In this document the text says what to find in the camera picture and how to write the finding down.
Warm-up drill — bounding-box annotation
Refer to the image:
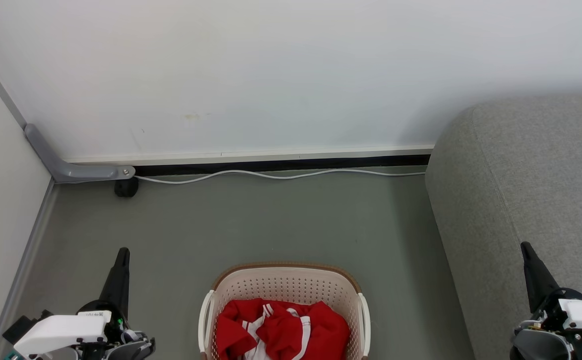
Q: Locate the black round foot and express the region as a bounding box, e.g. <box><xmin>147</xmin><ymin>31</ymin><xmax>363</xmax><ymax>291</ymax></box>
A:
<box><xmin>114</xmin><ymin>177</ymin><xmax>140</xmax><ymax>198</ymax></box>

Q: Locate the grey fabric sofa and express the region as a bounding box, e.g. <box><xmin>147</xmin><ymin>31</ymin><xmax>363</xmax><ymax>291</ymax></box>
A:
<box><xmin>424</xmin><ymin>92</ymin><xmax>582</xmax><ymax>360</ymax></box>

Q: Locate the grey floor edge strip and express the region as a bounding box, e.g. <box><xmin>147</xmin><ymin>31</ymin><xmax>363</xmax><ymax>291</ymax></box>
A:
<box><xmin>0</xmin><ymin>179</ymin><xmax>58</xmax><ymax>360</ymax></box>

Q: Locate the beige perforated laundry basket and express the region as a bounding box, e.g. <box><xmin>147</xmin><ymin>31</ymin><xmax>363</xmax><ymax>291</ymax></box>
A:
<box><xmin>198</xmin><ymin>262</ymin><xmax>372</xmax><ymax>360</ymax></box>

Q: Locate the white skirting board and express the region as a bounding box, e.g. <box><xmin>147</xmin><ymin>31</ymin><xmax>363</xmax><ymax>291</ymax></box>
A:
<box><xmin>63</xmin><ymin>144</ymin><xmax>435</xmax><ymax>166</ymax></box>

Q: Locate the grey metal partition bracket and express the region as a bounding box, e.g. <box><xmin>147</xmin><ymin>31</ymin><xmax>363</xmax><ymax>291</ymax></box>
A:
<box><xmin>23</xmin><ymin>123</ymin><xmax>136</xmax><ymax>184</ymax></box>

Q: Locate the white cable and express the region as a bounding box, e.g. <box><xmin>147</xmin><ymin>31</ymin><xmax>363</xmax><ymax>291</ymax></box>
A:
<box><xmin>134</xmin><ymin>169</ymin><xmax>427</xmax><ymax>185</ymax></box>

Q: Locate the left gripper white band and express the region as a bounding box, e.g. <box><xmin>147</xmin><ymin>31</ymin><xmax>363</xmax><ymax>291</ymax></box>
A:
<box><xmin>3</xmin><ymin>247</ymin><xmax>131</xmax><ymax>360</ymax></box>

